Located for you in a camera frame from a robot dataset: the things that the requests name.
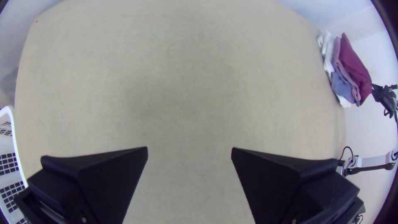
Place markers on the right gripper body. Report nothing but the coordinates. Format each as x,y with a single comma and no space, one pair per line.
385,96

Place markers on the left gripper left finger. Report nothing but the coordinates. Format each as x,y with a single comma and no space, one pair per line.
93,186

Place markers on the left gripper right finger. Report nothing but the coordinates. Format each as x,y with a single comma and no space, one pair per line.
289,189

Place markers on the maroon t-shirt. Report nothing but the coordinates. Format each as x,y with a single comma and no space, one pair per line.
354,67

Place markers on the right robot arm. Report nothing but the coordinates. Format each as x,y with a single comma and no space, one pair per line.
373,161

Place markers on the pile of folded clothes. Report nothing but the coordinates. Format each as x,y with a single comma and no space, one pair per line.
337,84

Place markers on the white laundry basket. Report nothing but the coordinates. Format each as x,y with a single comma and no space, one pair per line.
7,161

